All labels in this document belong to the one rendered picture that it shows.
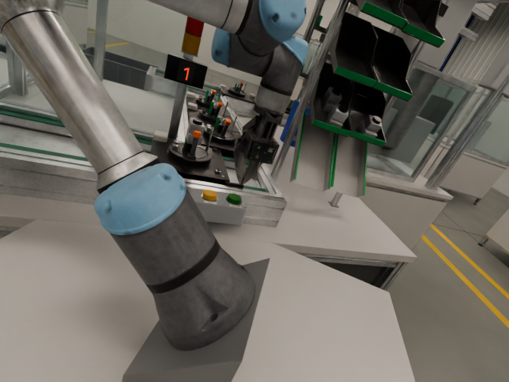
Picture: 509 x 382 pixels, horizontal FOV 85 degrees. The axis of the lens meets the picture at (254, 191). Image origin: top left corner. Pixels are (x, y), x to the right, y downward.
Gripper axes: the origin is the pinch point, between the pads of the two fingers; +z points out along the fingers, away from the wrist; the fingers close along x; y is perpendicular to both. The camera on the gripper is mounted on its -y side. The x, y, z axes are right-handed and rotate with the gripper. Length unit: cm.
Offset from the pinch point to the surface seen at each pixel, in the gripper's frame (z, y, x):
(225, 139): 4.2, -40.5, 2.4
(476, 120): -35, -74, 165
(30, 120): 9, -30, -58
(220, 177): 6.2, -10.4, -2.9
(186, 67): -18.7, -30.6, -17.8
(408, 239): 61, -69, 175
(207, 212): 10.0, 3.6, -7.3
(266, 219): 15.0, -4.2, 13.9
